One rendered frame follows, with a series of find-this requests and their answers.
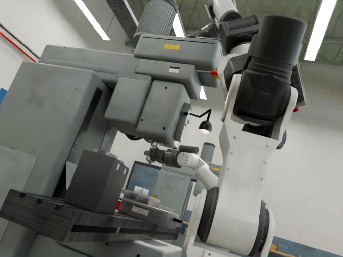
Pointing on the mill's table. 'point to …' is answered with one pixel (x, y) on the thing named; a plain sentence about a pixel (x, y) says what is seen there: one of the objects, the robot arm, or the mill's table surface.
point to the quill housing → (162, 112)
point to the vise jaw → (148, 200)
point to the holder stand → (97, 181)
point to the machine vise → (146, 211)
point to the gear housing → (172, 74)
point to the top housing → (183, 53)
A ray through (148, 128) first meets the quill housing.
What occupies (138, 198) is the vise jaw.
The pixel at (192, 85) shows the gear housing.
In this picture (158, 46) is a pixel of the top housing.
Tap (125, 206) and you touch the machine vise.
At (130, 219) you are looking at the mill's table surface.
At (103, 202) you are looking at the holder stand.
